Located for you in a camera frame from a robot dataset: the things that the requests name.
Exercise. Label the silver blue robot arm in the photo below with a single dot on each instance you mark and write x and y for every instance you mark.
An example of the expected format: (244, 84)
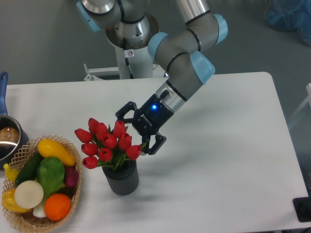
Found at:
(139, 44)

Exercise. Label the woven wicker basket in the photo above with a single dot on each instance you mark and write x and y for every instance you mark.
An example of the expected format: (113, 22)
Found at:
(11, 222)

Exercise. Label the blue handled saucepan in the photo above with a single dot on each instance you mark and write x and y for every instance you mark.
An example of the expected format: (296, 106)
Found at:
(12, 136)

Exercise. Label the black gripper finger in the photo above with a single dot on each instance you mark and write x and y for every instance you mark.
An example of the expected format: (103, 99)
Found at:
(120, 114)
(152, 149)

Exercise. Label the green lettuce leaf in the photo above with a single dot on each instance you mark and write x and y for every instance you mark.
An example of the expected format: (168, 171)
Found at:
(50, 175)

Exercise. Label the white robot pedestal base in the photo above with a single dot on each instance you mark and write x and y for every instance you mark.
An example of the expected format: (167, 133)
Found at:
(132, 64)

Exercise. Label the yellow bell pepper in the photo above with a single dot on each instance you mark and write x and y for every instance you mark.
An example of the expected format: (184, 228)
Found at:
(9, 203)

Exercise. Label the blue plastic bag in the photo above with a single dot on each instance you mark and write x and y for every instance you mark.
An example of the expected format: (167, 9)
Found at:
(290, 15)

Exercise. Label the red tulip bouquet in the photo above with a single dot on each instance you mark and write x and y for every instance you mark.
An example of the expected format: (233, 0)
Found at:
(106, 147)

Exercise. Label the black device at table edge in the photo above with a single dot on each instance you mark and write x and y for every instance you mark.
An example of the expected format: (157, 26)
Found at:
(302, 208)

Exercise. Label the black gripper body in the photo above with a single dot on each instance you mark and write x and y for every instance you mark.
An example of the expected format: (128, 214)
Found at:
(151, 116)

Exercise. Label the white round onion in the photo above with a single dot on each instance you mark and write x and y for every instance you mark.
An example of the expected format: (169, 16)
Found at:
(29, 194)

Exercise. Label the orange fruit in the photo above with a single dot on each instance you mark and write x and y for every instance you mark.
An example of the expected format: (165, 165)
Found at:
(57, 206)

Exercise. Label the green cucumber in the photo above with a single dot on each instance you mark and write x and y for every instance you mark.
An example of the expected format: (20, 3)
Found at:
(29, 170)

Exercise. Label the dark grey ribbed vase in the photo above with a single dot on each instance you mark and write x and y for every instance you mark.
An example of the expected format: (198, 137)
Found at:
(123, 181)

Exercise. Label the yellow squash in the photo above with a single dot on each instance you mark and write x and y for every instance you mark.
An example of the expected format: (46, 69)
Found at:
(51, 148)

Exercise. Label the white frame at right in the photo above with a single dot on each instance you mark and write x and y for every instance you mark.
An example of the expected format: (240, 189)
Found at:
(301, 111)

